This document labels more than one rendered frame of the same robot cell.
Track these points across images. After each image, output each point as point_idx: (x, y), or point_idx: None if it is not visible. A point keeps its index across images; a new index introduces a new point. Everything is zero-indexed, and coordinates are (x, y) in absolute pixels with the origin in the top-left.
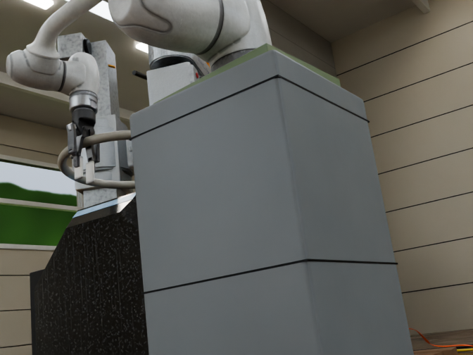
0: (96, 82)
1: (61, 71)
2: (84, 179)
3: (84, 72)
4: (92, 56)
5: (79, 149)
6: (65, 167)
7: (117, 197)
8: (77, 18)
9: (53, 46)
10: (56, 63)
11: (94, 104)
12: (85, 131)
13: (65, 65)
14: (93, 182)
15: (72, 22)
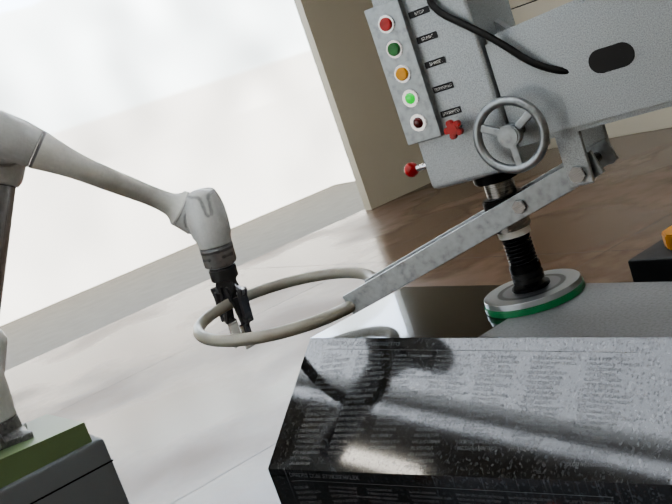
0: (198, 237)
1: (188, 229)
2: (345, 276)
3: (189, 229)
4: (189, 199)
5: (225, 316)
6: (300, 284)
7: (344, 319)
8: (134, 197)
9: (166, 211)
10: (180, 225)
11: (208, 264)
12: (221, 294)
13: (186, 221)
14: (357, 277)
15: (140, 197)
